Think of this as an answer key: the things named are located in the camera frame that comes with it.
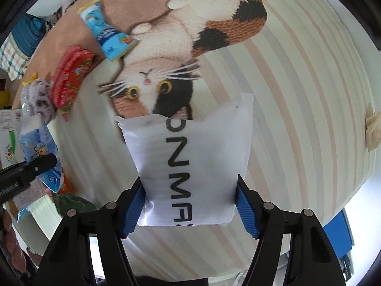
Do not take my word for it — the light blue tissue pack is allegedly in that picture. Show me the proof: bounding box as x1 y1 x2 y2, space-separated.
14 114 63 221

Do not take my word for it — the green snack bag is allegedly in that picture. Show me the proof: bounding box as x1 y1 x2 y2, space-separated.
52 193 97 218

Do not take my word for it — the white ONMAX soft pouch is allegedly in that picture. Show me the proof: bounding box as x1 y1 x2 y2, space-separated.
115 94 253 227

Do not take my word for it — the open cardboard box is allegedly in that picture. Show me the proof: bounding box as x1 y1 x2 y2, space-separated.
0 109 25 169

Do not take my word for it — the blue chair seat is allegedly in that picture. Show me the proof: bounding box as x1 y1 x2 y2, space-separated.
322 209 356 280

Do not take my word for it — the orange snack bag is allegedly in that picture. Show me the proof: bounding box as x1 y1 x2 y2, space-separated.
58 173 75 195

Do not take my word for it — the silver yellow snack bag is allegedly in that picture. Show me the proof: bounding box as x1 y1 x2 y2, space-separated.
20 73 38 117

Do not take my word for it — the purple sock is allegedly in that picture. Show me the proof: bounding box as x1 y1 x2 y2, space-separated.
29 78 57 125

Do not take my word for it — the plaid and blue bedding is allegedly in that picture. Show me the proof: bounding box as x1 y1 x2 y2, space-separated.
1 14 46 81

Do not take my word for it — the red snack packet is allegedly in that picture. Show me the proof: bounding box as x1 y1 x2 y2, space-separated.
50 45 95 121

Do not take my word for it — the long blue stick packet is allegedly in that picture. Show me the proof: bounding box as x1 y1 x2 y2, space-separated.
77 0 138 61

